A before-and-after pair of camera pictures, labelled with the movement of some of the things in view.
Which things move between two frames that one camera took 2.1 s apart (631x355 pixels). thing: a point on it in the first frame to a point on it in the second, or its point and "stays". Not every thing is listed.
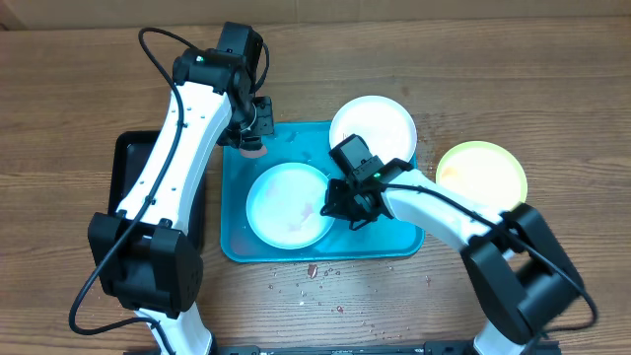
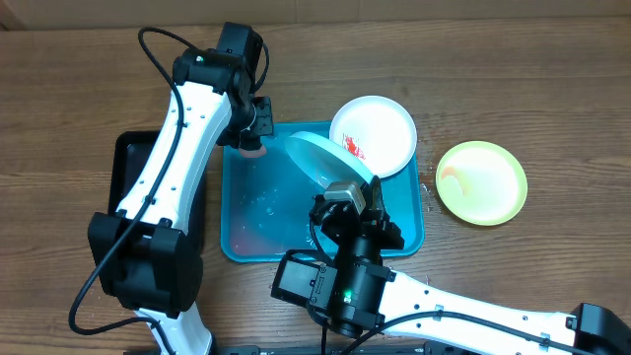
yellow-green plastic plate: [483, 171] stays
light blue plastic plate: [285, 203] to [324, 162]
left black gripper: [265, 109] stays
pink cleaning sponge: [253, 154] stays
